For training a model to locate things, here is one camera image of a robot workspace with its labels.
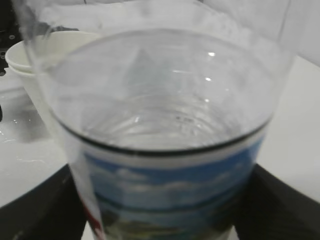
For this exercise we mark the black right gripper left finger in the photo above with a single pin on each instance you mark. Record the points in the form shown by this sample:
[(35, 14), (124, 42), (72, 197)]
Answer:
[(50, 211)]

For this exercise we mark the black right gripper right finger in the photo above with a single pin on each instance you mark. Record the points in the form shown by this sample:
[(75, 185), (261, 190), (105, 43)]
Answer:
[(272, 210)]

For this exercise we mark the Nongfu Spring water bottle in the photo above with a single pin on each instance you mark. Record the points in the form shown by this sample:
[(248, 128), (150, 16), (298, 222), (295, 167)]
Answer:
[(162, 105)]

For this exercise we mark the white paper cup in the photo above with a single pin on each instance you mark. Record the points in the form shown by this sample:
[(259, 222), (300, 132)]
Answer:
[(35, 75)]

